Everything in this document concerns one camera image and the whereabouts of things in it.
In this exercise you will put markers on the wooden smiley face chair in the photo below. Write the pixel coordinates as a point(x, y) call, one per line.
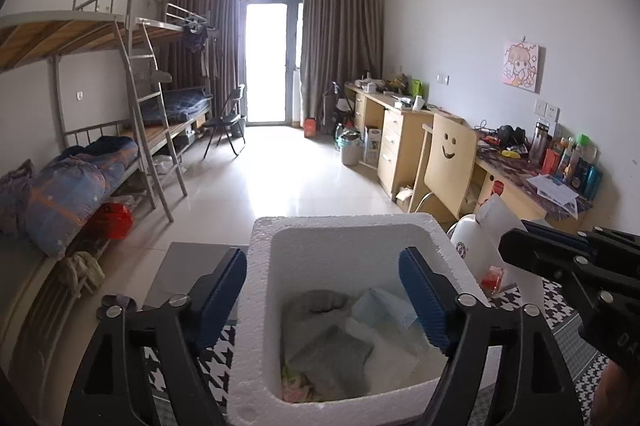
point(450, 166)

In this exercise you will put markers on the cartoon wall picture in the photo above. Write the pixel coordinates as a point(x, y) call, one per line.
point(522, 66)

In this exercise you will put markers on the blue face mask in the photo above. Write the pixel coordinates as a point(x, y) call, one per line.
point(380, 308)

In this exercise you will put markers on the white tissue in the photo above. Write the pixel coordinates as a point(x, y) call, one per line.
point(395, 356)

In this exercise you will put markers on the green floral wipes packet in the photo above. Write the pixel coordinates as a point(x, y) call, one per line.
point(295, 388)

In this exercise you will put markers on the metal bunk bed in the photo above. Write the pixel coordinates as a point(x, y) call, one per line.
point(50, 31)
point(160, 31)

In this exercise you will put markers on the white wall socket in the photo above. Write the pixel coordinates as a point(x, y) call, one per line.
point(546, 109)

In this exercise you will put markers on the pale plastic bucket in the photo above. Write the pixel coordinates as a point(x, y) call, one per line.
point(350, 151)

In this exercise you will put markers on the green carton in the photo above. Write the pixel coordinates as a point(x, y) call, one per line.
point(417, 87)

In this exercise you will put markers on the blue patterned quilt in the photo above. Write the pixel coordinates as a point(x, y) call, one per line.
point(75, 191)

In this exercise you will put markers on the grey blue clothes pile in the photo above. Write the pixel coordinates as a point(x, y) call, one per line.
point(15, 201)

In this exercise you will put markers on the white round container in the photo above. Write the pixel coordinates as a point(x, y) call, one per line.
point(462, 236)

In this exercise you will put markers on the dark hanging clothes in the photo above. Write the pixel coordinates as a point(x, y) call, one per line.
point(194, 41)

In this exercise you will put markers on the glass balcony door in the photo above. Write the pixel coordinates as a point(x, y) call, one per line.
point(270, 56)

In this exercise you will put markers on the black headphones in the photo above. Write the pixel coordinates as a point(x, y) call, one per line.
point(510, 136)

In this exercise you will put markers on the blue checked bedding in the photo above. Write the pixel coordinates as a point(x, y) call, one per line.
point(180, 103)

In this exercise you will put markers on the brown curtain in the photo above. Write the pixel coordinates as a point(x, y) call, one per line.
point(340, 41)
point(210, 31)

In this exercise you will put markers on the houndstooth tablecloth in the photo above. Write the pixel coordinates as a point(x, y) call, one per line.
point(565, 346)

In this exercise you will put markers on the row of toiletry bottles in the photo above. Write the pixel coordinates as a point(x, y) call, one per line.
point(575, 166)

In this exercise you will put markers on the cream cloth bundle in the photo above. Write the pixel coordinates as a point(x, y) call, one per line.
point(82, 273)

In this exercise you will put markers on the pale grey cloth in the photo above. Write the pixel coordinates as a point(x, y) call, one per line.
point(325, 356)

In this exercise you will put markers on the red plastic bag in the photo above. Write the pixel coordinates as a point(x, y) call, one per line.
point(112, 221)

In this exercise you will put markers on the white foam box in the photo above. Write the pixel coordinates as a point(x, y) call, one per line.
point(350, 246)

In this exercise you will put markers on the red snack packet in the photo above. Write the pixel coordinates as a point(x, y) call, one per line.
point(493, 278)

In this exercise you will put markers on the clear bottle dark lid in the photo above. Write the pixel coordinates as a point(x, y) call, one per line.
point(540, 143)

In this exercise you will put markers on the white wall switch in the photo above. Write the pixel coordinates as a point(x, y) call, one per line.
point(442, 79)

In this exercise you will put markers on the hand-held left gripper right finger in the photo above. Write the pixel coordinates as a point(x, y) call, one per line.
point(425, 301)

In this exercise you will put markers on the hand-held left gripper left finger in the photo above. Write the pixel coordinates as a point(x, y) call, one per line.
point(220, 296)

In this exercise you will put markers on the person's right hand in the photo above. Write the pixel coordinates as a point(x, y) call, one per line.
point(615, 396)

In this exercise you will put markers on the orange floor container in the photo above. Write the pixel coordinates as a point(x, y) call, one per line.
point(310, 128)

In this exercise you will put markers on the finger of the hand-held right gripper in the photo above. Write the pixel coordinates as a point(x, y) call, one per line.
point(540, 256)
point(615, 248)

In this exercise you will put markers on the printed paper sheets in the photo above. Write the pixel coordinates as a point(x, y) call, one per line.
point(552, 191)

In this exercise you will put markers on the white carton box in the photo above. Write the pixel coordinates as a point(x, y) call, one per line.
point(373, 146)

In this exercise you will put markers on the black folding chair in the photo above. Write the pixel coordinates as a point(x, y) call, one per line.
point(227, 121)

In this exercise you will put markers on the dark patterned desk mat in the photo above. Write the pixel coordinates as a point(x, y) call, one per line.
point(515, 171)

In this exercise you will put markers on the yellow plastic item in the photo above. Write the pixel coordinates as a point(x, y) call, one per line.
point(510, 153)

